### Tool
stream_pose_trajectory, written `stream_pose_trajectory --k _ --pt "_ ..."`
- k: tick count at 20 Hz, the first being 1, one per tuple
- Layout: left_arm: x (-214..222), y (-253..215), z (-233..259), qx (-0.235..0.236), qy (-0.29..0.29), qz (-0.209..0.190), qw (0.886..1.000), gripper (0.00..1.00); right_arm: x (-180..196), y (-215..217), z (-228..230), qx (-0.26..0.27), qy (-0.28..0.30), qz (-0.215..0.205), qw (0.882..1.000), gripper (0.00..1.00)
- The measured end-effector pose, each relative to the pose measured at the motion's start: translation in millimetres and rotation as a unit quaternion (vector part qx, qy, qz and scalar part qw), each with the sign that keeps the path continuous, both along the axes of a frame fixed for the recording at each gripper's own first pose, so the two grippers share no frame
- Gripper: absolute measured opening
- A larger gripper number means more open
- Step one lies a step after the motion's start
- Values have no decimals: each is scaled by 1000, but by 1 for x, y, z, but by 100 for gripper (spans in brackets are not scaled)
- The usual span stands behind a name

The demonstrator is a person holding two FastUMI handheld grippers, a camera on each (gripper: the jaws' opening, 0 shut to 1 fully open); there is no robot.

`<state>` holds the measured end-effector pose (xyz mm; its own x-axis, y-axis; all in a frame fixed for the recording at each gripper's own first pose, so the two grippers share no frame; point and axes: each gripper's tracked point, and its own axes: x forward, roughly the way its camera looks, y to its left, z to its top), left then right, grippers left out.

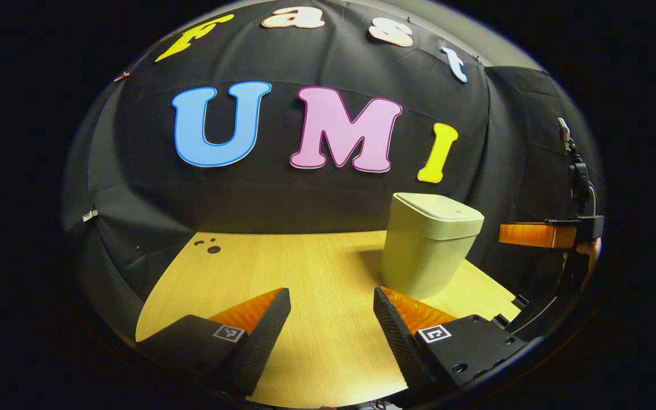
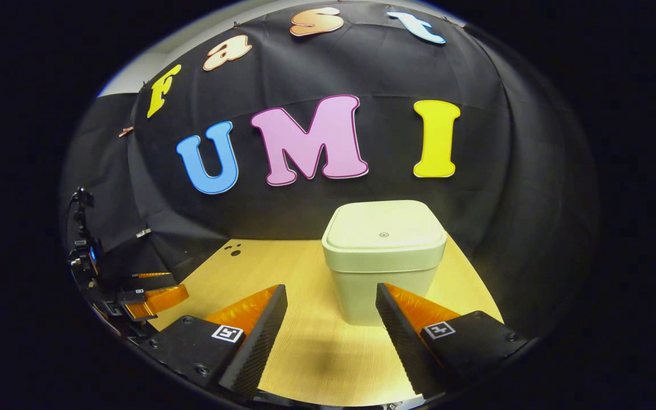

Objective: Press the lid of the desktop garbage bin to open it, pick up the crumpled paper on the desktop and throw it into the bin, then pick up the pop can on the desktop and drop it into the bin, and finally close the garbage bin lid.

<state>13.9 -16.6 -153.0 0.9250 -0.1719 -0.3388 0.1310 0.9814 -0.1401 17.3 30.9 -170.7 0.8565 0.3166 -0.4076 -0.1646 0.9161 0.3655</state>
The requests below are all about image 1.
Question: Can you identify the wooden desktop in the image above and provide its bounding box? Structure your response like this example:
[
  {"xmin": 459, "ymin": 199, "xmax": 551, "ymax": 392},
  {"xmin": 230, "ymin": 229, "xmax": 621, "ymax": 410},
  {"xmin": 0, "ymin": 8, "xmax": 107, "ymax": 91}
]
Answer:
[{"xmin": 136, "ymin": 231, "xmax": 522, "ymax": 409}]

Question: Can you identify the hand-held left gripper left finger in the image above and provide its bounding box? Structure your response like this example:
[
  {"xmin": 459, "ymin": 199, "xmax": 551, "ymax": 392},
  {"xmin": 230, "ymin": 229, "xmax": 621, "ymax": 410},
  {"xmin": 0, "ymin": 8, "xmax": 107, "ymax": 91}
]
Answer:
[{"xmin": 136, "ymin": 288, "xmax": 292, "ymax": 397}]

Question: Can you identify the black backdrop cloth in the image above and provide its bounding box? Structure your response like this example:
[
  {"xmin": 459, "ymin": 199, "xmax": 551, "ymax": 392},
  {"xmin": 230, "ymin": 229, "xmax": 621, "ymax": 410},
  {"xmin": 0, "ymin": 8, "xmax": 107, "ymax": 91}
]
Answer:
[{"xmin": 60, "ymin": 0, "xmax": 605, "ymax": 342}]

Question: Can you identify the pale green desktop garbage bin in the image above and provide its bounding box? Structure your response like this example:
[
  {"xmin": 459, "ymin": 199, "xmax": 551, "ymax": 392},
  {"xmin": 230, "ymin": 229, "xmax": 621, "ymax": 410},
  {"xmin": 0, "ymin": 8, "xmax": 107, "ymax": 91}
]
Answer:
[{"xmin": 379, "ymin": 192, "xmax": 485, "ymax": 301}]

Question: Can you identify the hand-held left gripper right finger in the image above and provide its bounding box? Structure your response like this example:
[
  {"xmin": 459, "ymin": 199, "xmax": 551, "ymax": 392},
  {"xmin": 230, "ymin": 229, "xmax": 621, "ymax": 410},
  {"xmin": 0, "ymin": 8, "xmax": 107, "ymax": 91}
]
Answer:
[{"xmin": 373, "ymin": 286, "xmax": 529, "ymax": 393}]

